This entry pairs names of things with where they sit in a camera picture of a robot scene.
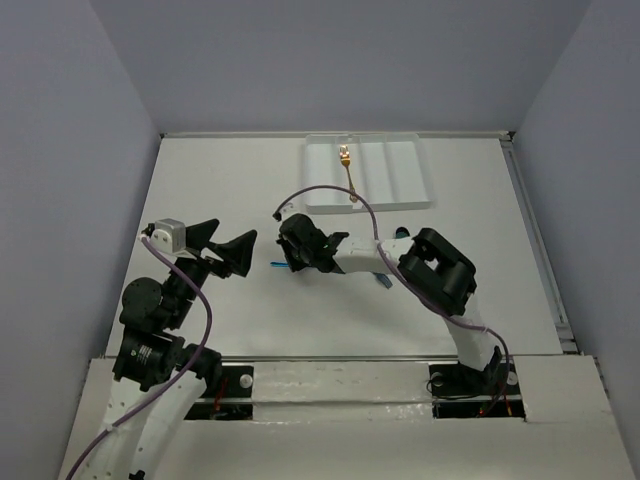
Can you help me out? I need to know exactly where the ornate gold fork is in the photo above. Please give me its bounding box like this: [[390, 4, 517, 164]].
[[338, 144, 358, 203]]

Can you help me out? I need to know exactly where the purple metal spoon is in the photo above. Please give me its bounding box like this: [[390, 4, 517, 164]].
[[394, 227, 410, 239]]

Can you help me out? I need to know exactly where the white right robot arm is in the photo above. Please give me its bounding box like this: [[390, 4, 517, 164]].
[[274, 212, 502, 392]]

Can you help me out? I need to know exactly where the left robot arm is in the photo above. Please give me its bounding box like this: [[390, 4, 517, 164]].
[[67, 219, 257, 479]]

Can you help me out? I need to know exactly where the white plastic cutlery tray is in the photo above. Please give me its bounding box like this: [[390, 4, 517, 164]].
[[301, 133, 436, 214]]

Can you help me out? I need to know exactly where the white front platform board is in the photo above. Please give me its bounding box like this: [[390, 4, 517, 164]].
[[54, 354, 640, 480]]

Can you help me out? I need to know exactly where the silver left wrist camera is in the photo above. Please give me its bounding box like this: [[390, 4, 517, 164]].
[[140, 218, 187, 257]]

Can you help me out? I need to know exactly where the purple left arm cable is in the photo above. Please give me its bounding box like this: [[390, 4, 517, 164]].
[[64, 237, 214, 480]]

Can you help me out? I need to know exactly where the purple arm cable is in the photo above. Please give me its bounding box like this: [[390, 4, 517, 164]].
[[272, 184, 511, 401], [64, 237, 214, 480]]

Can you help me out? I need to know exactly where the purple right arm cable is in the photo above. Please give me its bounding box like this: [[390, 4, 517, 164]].
[[272, 184, 511, 401]]

